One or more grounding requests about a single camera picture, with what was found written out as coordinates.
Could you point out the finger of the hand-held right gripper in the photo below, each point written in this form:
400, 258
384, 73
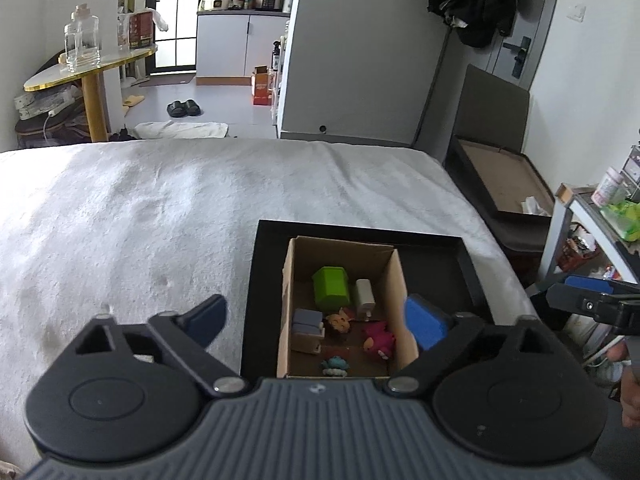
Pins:
570, 301
590, 282

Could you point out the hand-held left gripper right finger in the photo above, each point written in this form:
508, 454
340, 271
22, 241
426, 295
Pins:
425, 322

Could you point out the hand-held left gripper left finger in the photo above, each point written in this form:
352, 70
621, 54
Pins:
207, 317

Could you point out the pink toy figure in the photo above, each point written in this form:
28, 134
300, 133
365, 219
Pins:
379, 340

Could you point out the white toy block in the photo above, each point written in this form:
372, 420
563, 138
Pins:
365, 296

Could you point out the black tray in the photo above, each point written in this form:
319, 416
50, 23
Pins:
265, 285

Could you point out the orange toy figure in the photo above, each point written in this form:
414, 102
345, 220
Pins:
339, 321

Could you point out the grey and beige toy furniture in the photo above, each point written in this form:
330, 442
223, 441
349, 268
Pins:
306, 330

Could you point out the teal toy figure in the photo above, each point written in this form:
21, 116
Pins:
335, 366

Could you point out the green toy block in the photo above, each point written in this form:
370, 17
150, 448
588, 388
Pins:
330, 285

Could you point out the brown cardboard box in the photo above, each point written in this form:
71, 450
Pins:
340, 255

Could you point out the person's right hand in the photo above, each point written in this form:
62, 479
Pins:
632, 400

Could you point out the grey storage rack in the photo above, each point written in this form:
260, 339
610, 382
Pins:
560, 230

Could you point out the green packet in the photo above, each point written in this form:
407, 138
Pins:
625, 220

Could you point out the crumpled white tissue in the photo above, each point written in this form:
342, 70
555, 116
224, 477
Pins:
535, 206

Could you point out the white bottle pink label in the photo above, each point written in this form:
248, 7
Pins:
607, 187

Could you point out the dark cat scratcher box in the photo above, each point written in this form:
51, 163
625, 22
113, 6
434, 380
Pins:
500, 170

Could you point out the white floor towel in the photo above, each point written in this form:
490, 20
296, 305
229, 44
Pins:
180, 130

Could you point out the black slipper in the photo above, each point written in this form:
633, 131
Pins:
192, 107
176, 109

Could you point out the beige slipper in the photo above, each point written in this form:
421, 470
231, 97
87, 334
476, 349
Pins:
132, 100

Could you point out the orange cardboard box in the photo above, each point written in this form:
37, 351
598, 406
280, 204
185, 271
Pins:
261, 87

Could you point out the dark bag under table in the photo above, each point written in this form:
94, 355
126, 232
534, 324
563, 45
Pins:
60, 127

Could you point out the dark door mat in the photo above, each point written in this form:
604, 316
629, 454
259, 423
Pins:
167, 80

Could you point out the gold-rimmed side table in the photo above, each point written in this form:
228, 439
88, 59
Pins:
95, 95

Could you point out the white power strip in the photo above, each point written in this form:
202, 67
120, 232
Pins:
47, 102

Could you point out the white kitchen cabinet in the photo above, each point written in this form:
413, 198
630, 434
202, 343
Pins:
225, 45

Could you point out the grey door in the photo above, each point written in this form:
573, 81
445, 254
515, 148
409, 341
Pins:
530, 15

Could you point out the red box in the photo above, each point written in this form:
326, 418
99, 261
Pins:
141, 30

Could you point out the small clear glass bottle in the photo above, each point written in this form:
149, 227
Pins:
123, 32

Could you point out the white cloth item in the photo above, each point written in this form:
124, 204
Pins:
160, 19

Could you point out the black-framed glass door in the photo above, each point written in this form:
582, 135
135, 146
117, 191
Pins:
175, 15

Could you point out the black hanging jacket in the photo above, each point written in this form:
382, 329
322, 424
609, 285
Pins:
472, 0

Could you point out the white wall switch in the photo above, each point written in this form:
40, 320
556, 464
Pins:
578, 13

